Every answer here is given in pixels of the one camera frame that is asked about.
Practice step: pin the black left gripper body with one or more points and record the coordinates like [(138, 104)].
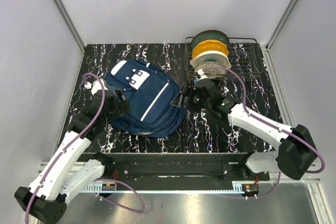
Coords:
[(121, 108)]

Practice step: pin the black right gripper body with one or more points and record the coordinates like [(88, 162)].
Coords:
[(196, 102)]

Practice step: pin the navy blue student backpack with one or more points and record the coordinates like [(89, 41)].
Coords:
[(149, 92)]

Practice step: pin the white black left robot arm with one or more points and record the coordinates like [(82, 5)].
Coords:
[(49, 194)]

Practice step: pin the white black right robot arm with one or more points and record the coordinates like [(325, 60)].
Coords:
[(294, 149)]

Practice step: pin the speckled grey plate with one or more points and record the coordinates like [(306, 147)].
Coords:
[(212, 69)]

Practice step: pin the white plate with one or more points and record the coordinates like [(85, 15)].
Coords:
[(211, 56)]

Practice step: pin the yellow plate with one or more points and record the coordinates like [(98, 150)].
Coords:
[(209, 45)]

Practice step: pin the dark green plate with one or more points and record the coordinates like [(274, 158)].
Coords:
[(210, 35)]

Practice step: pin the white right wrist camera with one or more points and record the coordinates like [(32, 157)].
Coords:
[(200, 74)]

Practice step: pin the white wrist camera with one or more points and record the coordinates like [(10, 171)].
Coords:
[(96, 86), (200, 74)]

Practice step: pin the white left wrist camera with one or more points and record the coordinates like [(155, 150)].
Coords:
[(96, 86)]

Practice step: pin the black wire dish rack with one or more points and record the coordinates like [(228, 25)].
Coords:
[(245, 55)]

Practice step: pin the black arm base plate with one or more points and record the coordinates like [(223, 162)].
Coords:
[(215, 170)]

